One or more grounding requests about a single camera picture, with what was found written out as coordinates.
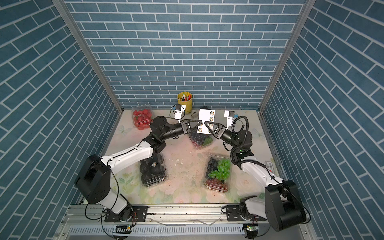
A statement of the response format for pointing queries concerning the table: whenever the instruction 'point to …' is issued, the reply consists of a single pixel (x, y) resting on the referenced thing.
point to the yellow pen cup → (185, 98)
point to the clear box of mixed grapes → (217, 172)
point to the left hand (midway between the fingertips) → (205, 125)
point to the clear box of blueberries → (201, 140)
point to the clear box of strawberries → (142, 116)
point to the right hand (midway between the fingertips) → (207, 125)
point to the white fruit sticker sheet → (206, 115)
